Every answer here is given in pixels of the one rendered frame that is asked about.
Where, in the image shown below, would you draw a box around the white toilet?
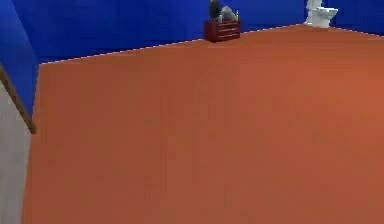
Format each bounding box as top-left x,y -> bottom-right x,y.
303,0 -> 339,29

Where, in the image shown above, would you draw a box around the grey crumpled cloth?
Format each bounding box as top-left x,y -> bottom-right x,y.
220,5 -> 238,22

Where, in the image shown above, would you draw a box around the dark red drawer chest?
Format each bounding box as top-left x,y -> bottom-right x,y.
203,19 -> 242,44

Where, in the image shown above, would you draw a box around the dark round vase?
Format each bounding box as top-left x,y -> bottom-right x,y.
208,0 -> 223,20

